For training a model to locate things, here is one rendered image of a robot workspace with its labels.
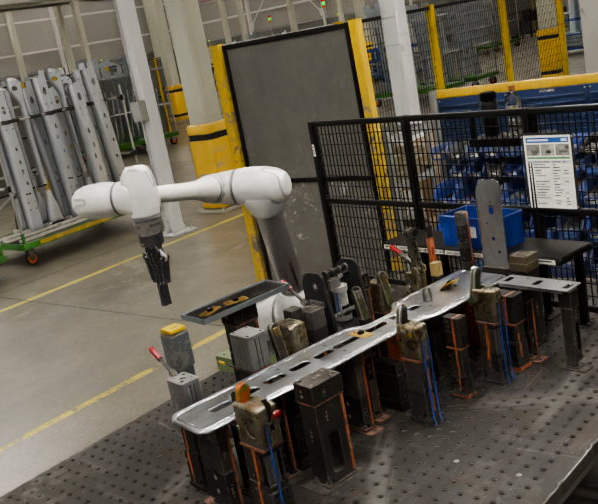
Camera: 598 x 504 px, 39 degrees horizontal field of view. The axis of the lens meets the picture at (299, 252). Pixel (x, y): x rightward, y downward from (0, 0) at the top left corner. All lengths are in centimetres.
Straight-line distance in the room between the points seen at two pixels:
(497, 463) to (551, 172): 128
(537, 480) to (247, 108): 388
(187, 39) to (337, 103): 547
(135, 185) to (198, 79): 802
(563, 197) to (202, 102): 762
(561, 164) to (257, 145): 288
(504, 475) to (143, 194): 133
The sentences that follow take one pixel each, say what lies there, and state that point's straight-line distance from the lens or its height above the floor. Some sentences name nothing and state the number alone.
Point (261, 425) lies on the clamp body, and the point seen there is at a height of 102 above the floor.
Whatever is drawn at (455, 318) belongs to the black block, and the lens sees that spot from 286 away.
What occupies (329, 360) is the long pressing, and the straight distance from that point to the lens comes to 265.
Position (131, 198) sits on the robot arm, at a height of 160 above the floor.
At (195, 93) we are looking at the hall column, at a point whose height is 149.
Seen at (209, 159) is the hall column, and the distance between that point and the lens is 1060.
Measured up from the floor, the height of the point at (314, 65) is 177.
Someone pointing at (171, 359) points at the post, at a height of 106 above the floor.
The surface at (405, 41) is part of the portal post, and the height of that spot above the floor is 174.
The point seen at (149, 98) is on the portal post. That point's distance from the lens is 976.
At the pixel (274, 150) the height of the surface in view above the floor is 126.
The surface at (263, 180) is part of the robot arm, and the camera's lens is 301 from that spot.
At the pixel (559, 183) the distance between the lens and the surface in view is 339.
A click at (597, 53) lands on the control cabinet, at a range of 964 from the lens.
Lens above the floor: 199
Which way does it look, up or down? 14 degrees down
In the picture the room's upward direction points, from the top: 11 degrees counter-clockwise
